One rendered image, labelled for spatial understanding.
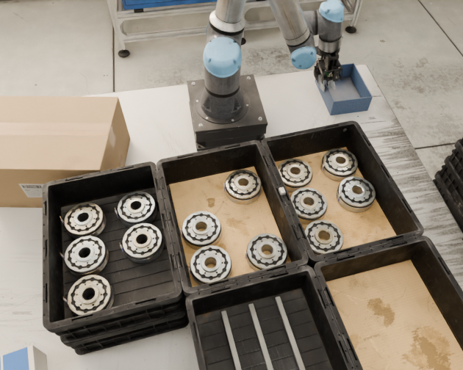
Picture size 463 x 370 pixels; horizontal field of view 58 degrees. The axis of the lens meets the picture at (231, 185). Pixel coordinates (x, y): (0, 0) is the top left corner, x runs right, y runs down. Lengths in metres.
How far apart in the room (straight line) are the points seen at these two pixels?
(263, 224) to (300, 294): 0.21
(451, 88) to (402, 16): 0.83
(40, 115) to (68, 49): 1.90
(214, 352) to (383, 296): 0.43
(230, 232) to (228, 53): 0.55
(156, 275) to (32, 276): 0.40
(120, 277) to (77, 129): 0.48
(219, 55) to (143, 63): 1.74
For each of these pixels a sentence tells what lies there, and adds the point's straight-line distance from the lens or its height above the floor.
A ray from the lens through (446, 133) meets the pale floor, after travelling 2.78.
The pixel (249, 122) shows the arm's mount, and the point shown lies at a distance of 1.42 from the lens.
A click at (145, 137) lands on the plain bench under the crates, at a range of 1.54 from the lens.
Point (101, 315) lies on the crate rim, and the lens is 0.99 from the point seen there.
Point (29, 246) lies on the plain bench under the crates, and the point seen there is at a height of 0.70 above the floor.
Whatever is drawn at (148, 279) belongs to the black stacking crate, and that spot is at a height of 0.83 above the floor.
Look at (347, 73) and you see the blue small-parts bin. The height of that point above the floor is 0.72.
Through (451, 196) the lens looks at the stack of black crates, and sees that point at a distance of 2.11.
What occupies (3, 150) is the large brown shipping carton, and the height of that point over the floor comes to 0.90.
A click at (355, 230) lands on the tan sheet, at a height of 0.83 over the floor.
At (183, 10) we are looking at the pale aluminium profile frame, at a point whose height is 0.29.
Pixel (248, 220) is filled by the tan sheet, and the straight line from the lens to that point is 1.15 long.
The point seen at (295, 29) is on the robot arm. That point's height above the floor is 1.12.
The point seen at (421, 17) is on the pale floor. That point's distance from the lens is 3.71.
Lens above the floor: 1.81
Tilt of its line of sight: 54 degrees down
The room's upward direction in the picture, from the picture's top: straight up
